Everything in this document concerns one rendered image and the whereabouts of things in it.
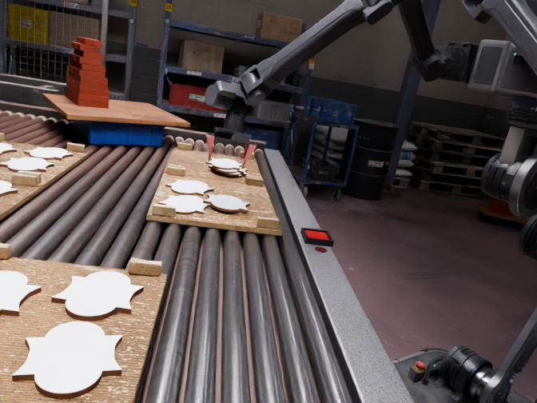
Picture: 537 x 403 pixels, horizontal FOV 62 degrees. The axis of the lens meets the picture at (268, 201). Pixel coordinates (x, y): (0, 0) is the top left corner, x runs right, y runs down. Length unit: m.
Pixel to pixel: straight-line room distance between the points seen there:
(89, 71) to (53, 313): 1.42
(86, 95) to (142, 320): 1.44
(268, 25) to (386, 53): 2.03
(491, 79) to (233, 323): 1.12
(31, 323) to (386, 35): 6.60
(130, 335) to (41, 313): 0.14
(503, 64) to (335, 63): 5.26
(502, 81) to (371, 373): 1.05
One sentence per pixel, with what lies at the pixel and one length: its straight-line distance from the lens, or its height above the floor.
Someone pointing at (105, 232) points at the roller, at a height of 0.92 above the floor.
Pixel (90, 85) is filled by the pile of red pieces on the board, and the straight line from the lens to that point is 2.06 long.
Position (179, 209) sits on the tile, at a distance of 1.20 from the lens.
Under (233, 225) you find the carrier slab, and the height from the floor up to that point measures 0.94.
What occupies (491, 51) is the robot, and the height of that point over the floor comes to 1.49.
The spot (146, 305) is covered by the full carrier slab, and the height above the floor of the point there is 0.94.
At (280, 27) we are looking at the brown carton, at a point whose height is 1.76.
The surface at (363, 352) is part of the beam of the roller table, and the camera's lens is 0.81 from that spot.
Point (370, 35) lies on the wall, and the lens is 6.91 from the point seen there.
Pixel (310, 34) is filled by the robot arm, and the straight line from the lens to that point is 1.22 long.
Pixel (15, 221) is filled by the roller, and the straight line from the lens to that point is 1.15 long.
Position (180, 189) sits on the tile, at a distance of 1.36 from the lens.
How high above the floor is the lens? 1.35
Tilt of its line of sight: 17 degrees down
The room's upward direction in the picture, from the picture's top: 10 degrees clockwise
